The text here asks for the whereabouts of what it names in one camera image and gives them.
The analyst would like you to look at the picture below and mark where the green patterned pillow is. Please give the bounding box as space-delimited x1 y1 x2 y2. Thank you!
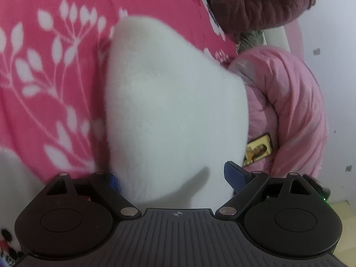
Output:
235 30 266 53

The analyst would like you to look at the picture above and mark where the pink floral blanket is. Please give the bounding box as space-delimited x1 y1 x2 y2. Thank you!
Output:
0 0 240 267

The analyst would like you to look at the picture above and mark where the pink quilt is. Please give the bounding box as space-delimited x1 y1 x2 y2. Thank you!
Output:
228 46 329 182

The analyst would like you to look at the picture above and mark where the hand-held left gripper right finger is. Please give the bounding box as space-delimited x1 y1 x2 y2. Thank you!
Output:
215 161 319 220

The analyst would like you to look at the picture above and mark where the white knit sweater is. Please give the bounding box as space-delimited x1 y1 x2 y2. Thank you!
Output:
104 15 251 210

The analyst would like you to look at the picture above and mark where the pink and white headboard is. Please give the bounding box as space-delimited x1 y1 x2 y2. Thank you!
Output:
263 19 305 59

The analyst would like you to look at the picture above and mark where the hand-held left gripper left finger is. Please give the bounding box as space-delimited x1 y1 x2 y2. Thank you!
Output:
46 171 141 220

